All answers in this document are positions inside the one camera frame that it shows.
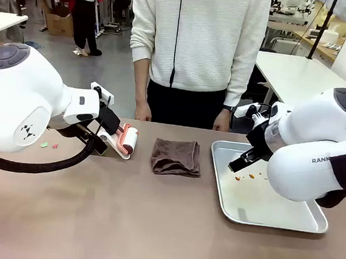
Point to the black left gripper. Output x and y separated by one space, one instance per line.
110 120

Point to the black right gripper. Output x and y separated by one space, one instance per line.
260 141

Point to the pink white lint roller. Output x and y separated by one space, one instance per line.
130 140

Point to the brown towel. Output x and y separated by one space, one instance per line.
176 157

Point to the person's right forearm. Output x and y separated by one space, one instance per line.
141 80

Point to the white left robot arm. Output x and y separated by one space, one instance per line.
17 90

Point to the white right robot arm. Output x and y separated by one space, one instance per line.
314 124

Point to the person's right hand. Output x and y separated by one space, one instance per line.
143 112

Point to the person's left hand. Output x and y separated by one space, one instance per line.
221 122

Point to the white folded roller stand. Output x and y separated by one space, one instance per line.
106 137

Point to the silver metal tray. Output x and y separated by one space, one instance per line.
260 205

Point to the black wrist watch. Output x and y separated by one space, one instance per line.
227 108

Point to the pink paper scrap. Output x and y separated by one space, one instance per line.
55 146

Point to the green paper scrap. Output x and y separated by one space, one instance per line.
44 145

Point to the large white table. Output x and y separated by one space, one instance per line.
298 74

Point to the blue floor cloth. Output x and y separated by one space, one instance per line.
31 43

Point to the brown cardboard box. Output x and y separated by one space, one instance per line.
59 22

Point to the person in red jacket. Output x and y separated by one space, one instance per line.
80 10

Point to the person in white sweater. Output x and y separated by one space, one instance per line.
199 46

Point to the wooden workbench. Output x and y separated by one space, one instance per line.
319 45

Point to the small white table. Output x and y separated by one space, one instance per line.
2 22

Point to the white tissue box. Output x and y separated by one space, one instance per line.
329 36

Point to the thick black stand pole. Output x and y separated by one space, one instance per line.
322 27

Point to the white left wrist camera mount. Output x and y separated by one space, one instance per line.
103 91

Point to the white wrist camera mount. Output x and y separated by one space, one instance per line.
243 109
103 91

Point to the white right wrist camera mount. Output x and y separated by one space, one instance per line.
243 109

